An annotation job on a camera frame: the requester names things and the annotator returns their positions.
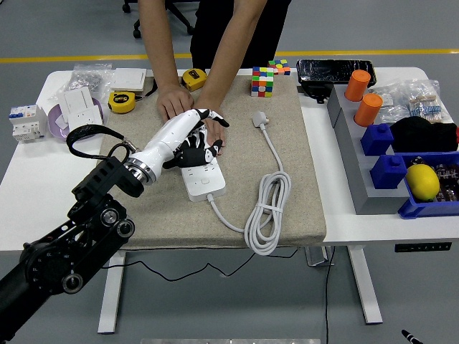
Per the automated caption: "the black table control panel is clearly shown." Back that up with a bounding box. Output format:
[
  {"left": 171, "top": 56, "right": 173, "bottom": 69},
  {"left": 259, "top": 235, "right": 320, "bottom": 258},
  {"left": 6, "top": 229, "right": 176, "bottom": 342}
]
[{"left": 394, "top": 242, "right": 453, "bottom": 253}]

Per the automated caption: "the white table leg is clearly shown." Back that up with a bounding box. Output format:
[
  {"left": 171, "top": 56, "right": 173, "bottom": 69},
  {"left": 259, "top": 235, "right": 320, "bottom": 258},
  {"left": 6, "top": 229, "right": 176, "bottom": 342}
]
[
  {"left": 348, "top": 246, "right": 384, "bottom": 326},
  {"left": 97, "top": 250, "right": 127, "bottom": 335}
]

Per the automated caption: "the black plug adapter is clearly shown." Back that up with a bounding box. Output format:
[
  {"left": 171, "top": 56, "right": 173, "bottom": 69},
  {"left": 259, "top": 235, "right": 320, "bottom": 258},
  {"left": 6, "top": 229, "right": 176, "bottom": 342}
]
[{"left": 174, "top": 138, "right": 207, "bottom": 168}]

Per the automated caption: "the white circuit breaker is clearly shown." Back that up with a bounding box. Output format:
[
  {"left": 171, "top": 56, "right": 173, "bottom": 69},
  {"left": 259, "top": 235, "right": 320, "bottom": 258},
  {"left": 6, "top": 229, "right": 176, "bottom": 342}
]
[{"left": 9, "top": 103, "right": 49, "bottom": 143}]

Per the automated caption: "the purple bowl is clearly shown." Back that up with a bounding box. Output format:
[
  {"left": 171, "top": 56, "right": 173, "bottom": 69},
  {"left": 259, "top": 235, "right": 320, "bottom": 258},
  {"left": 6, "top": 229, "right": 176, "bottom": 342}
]
[{"left": 47, "top": 96, "right": 105, "bottom": 143}]

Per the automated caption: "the grey box under table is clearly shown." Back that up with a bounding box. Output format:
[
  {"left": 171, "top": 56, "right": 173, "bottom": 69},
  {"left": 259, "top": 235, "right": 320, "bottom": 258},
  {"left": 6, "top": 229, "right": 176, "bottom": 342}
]
[{"left": 304, "top": 246, "right": 335, "bottom": 268}]

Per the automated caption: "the blue block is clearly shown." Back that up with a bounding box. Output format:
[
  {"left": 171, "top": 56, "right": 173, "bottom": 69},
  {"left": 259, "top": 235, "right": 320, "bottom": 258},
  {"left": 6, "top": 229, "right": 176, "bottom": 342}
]
[
  {"left": 369, "top": 154, "right": 409, "bottom": 191},
  {"left": 360, "top": 123, "right": 395, "bottom": 157}
]

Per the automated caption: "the small colourful puzzle cube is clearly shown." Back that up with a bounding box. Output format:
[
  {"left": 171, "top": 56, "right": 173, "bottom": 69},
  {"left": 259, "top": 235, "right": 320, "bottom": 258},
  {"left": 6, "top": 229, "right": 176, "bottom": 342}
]
[{"left": 268, "top": 59, "right": 292, "bottom": 77}]

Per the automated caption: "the black office chair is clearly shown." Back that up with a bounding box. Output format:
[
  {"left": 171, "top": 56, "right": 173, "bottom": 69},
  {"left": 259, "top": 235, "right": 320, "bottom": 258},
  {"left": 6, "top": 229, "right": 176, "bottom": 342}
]
[{"left": 121, "top": 0, "right": 197, "bottom": 39}]

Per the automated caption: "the thin black plug cord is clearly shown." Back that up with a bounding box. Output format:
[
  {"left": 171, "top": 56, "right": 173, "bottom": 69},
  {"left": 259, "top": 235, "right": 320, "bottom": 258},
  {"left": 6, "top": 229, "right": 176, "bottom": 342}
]
[{"left": 102, "top": 246, "right": 301, "bottom": 283}]

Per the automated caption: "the clear plastic bag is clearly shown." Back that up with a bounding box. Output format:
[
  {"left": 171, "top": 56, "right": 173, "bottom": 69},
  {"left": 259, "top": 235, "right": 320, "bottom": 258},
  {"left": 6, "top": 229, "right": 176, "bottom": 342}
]
[{"left": 371, "top": 84, "right": 413, "bottom": 125}]

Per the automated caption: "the black tape measure strap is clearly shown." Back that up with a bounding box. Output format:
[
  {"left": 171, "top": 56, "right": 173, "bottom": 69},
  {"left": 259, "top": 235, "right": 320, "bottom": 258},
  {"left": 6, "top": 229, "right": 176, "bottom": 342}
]
[{"left": 135, "top": 77, "right": 159, "bottom": 101}]

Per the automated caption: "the yellow tape measure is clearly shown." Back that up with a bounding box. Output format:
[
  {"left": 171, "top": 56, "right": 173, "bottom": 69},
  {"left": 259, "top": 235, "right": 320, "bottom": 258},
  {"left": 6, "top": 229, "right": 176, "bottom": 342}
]
[
  {"left": 181, "top": 67, "right": 210, "bottom": 92},
  {"left": 108, "top": 91, "right": 138, "bottom": 115}
]

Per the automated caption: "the person's torso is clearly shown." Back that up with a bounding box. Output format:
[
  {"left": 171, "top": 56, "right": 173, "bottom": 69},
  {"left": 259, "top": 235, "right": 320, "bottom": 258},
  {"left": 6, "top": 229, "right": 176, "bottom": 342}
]
[{"left": 189, "top": 0, "right": 292, "bottom": 71}]

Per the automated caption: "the white power strip cord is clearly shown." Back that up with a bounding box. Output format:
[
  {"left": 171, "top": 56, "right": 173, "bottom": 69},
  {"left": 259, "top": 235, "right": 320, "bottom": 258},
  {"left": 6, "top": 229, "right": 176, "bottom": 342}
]
[{"left": 207, "top": 110, "right": 292, "bottom": 256}]

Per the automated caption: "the clear bag of resistors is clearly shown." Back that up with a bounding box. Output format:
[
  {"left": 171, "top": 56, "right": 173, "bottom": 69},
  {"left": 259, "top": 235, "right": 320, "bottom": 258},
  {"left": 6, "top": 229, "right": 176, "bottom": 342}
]
[{"left": 404, "top": 80, "right": 453, "bottom": 125}]

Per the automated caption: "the grey-brown mat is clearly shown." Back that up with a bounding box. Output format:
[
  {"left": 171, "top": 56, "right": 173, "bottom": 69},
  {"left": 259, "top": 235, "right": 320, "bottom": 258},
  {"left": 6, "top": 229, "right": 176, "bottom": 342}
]
[{"left": 96, "top": 73, "right": 328, "bottom": 250}]

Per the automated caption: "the grey stepped block holder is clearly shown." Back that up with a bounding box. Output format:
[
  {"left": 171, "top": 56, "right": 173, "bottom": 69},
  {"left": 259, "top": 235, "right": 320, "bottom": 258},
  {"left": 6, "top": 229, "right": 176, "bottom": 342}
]
[{"left": 326, "top": 85, "right": 410, "bottom": 216}]

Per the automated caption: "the black cloth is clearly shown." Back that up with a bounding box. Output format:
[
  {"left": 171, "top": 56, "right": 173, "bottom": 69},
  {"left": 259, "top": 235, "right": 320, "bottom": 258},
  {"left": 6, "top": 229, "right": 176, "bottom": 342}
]
[{"left": 389, "top": 116, "right": 459, "bottom": 154}]

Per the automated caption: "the black-white robot right hand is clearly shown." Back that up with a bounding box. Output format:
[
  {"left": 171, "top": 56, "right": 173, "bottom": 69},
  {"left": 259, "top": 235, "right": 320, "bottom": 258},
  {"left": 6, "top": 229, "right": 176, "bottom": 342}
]
[{"left": 400, "top": 328, "right": 421, "bottom": 344}]

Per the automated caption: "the person's right hand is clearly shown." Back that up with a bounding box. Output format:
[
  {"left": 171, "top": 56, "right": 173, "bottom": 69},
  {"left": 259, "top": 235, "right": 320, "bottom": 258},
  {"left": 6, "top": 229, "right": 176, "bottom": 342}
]
[{"left": 156, "top": 85, "right": 197, "bottom": 123}]

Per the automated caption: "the black plastic-wrapped tray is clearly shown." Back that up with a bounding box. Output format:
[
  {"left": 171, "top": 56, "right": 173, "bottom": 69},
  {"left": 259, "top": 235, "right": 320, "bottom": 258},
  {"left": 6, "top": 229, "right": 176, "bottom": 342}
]
[{"left": 296, "top": 59, "right": 378, "bottom": 87}]

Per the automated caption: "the black hanging cable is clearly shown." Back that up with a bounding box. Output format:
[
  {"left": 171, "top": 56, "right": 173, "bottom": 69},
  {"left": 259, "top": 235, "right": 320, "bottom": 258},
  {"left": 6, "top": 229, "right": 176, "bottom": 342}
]
[{"left": 323, "top": 247, "right": 336, "bottom": 344}]

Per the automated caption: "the yellow lemon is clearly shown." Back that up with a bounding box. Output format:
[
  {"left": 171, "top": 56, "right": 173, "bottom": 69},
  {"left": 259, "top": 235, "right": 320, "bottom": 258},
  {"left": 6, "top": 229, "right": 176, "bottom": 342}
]
[{"left": 404, "top": 163, "right": 441, "bottom": 202}]

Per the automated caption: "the white wall socket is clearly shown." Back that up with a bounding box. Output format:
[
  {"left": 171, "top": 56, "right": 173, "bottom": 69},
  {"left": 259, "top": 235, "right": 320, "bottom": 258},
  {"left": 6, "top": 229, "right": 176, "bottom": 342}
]
[{"left": 67, "top": 105, "right": 105, "bottom": 132}]

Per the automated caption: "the clear bag of screws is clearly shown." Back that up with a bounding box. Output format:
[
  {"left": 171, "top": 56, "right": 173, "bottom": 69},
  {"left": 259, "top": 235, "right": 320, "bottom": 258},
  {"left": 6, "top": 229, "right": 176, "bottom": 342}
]
[{"left": 48, "top": 62, "right": 115, "bottom": 101}]

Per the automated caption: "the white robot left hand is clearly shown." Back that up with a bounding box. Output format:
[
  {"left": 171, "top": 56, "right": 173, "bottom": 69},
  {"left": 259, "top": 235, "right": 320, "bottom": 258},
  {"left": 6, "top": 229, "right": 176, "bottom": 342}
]
[{"left": 133, "top": 107, "right": 230, "bottom": 177}]

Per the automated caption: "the orange cylinder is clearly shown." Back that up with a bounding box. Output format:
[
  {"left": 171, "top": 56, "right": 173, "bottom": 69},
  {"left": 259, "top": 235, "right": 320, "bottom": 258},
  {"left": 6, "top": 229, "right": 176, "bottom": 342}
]
[
  {"left": 354, "top": 93, "right": 384, "bottom": 128},
  {"left": 344, "top": 70, "right": 372, "bottom": 103}
]

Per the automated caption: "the white switch panel stack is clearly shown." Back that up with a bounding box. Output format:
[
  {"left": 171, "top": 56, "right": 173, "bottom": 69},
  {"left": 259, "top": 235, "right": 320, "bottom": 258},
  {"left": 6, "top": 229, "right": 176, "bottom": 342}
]
[{"left": 109, "top": 67, "right": 148, "bottom": 95}]

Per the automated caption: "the person's left hand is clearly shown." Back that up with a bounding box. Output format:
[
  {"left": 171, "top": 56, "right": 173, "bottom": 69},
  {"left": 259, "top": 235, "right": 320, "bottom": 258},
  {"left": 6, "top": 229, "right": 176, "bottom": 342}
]
[{"left": 195, "top": 96, "right": 227, "bottom": 157}]

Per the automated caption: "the large colourful puzzle cube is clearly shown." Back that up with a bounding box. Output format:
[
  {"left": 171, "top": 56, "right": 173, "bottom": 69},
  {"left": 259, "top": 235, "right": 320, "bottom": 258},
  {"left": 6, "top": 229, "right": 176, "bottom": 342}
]
[{"left": 250, "top": 66, "right": 275, "bottom": 97}]

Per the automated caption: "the blue storage bin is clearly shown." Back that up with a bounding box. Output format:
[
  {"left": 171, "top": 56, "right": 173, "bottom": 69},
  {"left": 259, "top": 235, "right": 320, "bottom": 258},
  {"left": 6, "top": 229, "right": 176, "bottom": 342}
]
[{"left": 397, "top": 150, "right": 459, "bottom": 220}]

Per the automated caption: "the white power strip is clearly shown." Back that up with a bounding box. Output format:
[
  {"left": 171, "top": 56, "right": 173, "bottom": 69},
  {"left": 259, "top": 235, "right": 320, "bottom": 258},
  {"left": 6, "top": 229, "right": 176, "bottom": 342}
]
[{"left": 179, "top": 125, "right": 228, "bottom": 203}]

